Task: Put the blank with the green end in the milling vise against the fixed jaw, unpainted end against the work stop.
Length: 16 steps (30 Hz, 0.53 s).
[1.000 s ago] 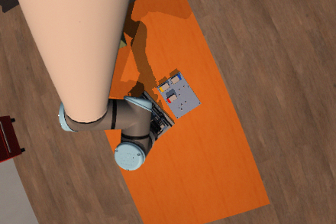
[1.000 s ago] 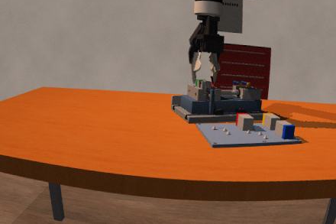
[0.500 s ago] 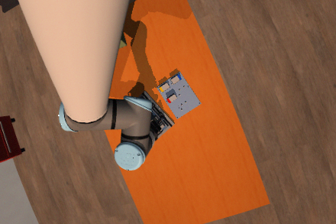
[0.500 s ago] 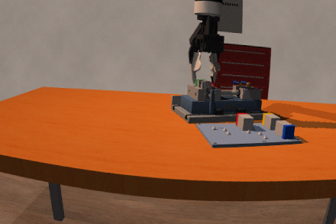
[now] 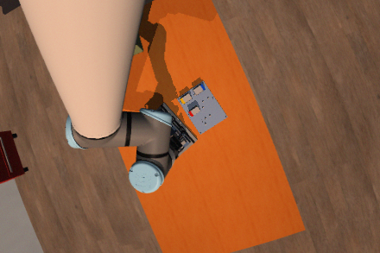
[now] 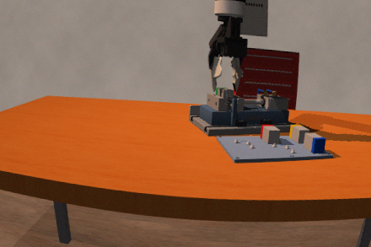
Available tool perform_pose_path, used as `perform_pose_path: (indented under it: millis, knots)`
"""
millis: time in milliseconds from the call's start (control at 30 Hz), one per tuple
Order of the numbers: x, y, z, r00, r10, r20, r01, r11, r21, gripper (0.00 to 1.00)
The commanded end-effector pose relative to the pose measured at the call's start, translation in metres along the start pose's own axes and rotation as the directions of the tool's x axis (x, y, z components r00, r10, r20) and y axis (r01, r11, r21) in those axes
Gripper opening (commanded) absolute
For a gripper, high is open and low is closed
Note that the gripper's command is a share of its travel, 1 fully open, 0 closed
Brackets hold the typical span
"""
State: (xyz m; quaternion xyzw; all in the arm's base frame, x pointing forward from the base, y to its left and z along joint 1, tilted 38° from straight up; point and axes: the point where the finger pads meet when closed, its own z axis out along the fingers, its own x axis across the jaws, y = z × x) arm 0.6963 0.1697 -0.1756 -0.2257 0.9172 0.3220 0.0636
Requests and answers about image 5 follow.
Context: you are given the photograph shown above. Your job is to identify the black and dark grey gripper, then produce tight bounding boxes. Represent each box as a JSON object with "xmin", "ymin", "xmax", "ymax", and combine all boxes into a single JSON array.
[{"xmin": 169, "ymin": 135, "xmax": 184, "ymax": 160}]

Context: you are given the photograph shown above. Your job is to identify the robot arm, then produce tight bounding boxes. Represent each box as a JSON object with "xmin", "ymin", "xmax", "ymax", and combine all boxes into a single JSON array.
[{"xmin": 19, "ymin": 0, "xmax": 175, "ymax": 193}]

